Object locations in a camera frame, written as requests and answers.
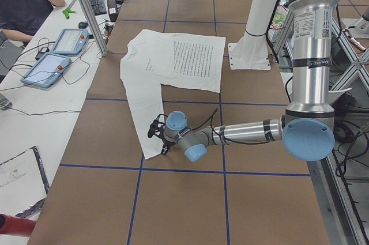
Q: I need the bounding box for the white central mounting column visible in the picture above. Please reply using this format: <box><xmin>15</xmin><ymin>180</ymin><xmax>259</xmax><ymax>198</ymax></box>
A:
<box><xmin>228</xmin><ymin>0</ymin><xmax>277</xmax><ymax>70</ymax></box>

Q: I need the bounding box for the upper blue teach pendant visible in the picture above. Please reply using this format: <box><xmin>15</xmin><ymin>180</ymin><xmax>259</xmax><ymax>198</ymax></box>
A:
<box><xmin>51</xmin><ymin>29</ymin><xmax>89</xmax><ymax>56</ymax></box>

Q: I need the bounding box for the red cylindrical object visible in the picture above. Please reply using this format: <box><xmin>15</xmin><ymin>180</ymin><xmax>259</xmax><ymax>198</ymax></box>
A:
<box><xmin>1</xmin><ymin>214</ymin><xmax>36</xmax><ymax>237</ymax></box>

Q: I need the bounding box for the blue teach pendant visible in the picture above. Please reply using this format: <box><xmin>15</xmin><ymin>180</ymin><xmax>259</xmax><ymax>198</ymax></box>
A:
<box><xmin>21</xmin><ymin>52</ymin><xmax>71</xmax><ymax>88</ymax></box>
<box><xmin>51</xmin><ymin>29</ymin><xmax>89</xmax><ymax>56</ymax></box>

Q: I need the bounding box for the lower blue teach pendant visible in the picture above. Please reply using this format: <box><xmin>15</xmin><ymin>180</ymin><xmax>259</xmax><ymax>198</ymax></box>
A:
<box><xmin>21</xmin><ymin>52</ymin><xmax>71</xmax><ymax>88</ymax></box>

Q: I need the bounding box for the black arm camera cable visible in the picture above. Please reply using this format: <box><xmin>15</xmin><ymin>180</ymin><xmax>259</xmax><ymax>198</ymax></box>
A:
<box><xmin>192</xmin><ymin>108</ymin><xmax>277</xmax><ymax>145</ymax></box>

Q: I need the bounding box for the aluminium frame post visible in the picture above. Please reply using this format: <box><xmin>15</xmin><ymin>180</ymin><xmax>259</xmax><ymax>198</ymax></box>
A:
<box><xmin>78</xmin><ymin>0</ymin><xmax>108</xmax><ymax>56</ymax></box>

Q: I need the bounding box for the seated person in dark shirt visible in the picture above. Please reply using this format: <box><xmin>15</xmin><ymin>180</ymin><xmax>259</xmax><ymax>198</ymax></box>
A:
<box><xmin>1</xmin><ymin>0</ymin><xmax>66</xmax><ymax>43</ymax></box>

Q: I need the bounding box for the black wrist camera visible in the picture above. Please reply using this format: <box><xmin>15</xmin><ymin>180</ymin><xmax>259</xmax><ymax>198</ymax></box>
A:
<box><xmin>147</xmin><ymin>114</ymin><xmax>167</xmax><ymax>140</ymax></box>

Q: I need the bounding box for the green plastic clamp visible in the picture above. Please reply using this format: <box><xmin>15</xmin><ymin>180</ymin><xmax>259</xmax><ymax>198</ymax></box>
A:
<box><xmin>62</xmin><ymin>7</ymin><xmax>75</xmax><ymax>20</ymax></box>

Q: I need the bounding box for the black computer mouse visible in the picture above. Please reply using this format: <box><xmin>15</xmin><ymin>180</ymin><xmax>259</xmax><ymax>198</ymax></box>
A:
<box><xmin>78</xmin><ymin>21</ymin><xmax>88</xmax><ymax>29</ymax></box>

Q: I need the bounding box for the black computer keyboard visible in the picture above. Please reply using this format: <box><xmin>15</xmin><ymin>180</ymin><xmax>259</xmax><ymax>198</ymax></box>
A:
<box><xmin>88</xmin><ymin>0</ymin><xmax>107</xmax><ymax>16</ymax></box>

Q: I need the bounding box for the white long-sleeve printed shirt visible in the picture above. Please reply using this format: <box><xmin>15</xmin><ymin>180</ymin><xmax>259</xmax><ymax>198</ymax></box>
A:
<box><xmin>121</xmin><ymin>29</ymin><xmax>226</xmax><ymax>159</ymax></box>

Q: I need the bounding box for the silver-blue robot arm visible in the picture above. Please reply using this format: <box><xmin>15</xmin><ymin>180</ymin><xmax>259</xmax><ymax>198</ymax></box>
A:
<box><xmin>159</xmin><ymin>0</ymin><xmax>339</xmax><ymax>161</ymax></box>

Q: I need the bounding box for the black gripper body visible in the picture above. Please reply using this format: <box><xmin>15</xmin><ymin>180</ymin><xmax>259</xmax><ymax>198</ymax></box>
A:
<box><xmin>163</xmin><ymin>130</ymin><xmax>176</xmax><ymax>147</ymax></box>

